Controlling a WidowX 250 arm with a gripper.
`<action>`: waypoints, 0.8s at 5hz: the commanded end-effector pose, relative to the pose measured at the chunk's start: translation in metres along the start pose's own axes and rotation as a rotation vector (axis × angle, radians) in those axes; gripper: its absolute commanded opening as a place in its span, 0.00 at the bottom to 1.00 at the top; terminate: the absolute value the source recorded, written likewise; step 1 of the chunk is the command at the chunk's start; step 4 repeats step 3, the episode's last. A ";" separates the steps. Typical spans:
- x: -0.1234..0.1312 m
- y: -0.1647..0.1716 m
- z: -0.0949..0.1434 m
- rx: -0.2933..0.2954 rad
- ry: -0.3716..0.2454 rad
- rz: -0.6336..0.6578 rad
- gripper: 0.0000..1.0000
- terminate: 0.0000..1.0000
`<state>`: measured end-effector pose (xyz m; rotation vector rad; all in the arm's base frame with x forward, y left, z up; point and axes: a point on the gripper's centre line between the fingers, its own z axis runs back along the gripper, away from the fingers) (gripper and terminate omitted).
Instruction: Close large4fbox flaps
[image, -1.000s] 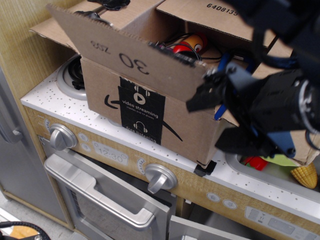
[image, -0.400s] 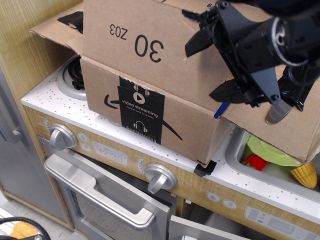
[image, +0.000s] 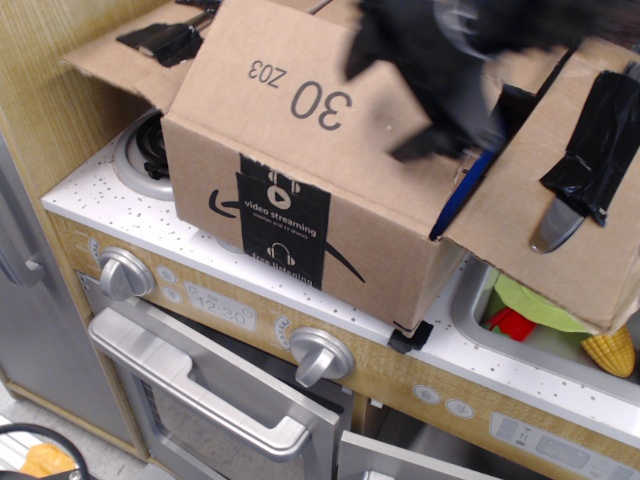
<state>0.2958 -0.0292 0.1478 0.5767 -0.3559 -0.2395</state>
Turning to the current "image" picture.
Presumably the black cable bottom left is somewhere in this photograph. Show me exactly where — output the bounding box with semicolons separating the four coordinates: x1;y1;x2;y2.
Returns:
0;423;91;480

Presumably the red toy piece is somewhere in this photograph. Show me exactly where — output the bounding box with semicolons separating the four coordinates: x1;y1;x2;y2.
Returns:
482;307;537;342

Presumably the silver oven door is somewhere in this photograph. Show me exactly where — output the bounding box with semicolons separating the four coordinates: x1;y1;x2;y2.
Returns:
88;308;340;479

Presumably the wooden toy kitchen unit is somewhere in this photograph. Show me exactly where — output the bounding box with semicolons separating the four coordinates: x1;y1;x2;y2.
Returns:
1;1;639;479

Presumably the silver knife on right flap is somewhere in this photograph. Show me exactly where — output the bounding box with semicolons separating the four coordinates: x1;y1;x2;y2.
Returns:
529;62;640;254

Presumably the orange object bottom left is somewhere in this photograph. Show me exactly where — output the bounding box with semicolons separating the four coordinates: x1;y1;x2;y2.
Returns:
19;443;76;478

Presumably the green plastic plate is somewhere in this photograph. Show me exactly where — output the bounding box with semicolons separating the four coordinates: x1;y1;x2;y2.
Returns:
494;274;590;333

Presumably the silver stove knob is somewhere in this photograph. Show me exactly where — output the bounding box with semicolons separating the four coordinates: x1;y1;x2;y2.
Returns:
290;327;356;388
99;247;156;302

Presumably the silver toy sink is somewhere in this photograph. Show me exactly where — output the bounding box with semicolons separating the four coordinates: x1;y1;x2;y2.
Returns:
451;254;639;405

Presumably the yellow toy corn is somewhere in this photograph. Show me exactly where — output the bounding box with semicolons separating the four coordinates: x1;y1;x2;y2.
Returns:
580;326;636;378

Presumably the grey toy refrigerator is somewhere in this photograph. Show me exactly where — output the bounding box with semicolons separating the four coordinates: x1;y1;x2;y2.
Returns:
1;147;133;445

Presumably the blue u-shaped tube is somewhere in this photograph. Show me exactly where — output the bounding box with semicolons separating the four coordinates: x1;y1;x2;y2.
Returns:
429;145;502;240

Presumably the black tape on right flap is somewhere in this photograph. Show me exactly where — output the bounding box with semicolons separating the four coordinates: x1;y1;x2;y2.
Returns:
538;69;640;227

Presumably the black tape on left flap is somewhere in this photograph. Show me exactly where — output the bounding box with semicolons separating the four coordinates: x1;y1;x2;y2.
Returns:
116;23;203;68

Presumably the silver toy stove burner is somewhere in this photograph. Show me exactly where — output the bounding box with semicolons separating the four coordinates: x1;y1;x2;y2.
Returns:
113;110;173;201

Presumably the large brown cardboard box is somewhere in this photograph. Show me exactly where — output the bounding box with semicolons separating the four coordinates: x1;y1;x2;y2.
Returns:
64;1;639;333

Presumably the black block under box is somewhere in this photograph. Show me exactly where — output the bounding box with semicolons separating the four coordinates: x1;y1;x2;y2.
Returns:
387;321;434;354

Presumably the left silver stove knob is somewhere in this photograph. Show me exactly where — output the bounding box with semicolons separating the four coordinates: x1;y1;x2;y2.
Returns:
99;247;156;302

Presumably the silver dishwasher door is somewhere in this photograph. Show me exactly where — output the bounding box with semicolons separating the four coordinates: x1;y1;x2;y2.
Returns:
336;431;493;480

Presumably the black tape on flap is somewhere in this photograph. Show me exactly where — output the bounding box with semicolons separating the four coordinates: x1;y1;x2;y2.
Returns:
116;23;203;68
538;69;640;227

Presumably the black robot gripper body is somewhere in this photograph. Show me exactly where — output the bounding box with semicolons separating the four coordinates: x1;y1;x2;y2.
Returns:
344;0;596;164

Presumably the right silver stove knob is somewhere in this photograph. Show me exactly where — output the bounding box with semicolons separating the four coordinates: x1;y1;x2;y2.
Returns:
290;327;356;388

